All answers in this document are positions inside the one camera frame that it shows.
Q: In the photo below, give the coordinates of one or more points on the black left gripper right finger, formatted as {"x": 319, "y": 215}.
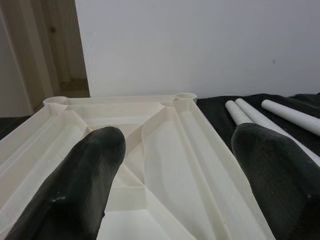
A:
{"x": 282, "y": 185}

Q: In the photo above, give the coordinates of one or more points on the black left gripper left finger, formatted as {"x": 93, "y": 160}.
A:
{"x": 70, "y": 190}

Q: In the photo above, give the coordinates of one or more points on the white plastic table leg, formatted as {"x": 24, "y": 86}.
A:
{"x": 233, "y": 112}
{"x": 252, "y": 112}
{"x": 287, "y": 115}

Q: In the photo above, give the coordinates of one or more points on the white plastic children table top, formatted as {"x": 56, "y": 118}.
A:
{"x": 175, "y": 155}

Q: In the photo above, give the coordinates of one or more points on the black table cloth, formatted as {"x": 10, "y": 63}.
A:
{"x": 217, "y": 112}

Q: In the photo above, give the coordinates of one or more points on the beige door frame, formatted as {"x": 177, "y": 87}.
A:
{"x": 30, "y": 50}

